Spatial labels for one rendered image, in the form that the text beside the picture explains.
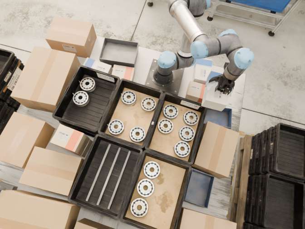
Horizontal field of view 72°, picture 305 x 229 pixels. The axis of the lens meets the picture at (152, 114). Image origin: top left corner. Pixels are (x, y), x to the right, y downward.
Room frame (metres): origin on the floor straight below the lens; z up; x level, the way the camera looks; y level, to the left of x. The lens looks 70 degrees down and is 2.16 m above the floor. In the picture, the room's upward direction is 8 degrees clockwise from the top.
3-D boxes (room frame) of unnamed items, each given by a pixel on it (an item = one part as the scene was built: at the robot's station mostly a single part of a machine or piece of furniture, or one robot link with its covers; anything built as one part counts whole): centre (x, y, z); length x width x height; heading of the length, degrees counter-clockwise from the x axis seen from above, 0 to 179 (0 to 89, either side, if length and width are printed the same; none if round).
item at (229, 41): (0.65, -0.29, 1.41); 0.11 x 0.11 x 0.08; 24
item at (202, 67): (0.92, -0.34, 0.74); 0.20 x 0.12 x 0.09; 177
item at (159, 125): (0.40, -0.09, 0.86); 0.10 x 0.10 x 0.01
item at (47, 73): (0.64, 0.76, 0.80); 0.40 x 0.30 x 0.20; 176
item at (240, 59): (0.57, -0.34, 1.41); 0.09 x 0.08 x 0.11; 24
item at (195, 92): (0.74, -0.32, 0.74); 0.16 x 0.12 x 0.07; 81
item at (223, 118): (0.56, -0.47, 0.74); 0.20 x 0.15 x 0.07; 88
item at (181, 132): (0.37, -0.24, 0.86); 0.10 x 0.10 x 0.01
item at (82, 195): (0.06, 0.21, 0.87); 0.40 x 0.30 x 0.11; 169
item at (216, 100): (0.59, -0.35, 1.09); 0.20 x 0.12 x 0.09; 172
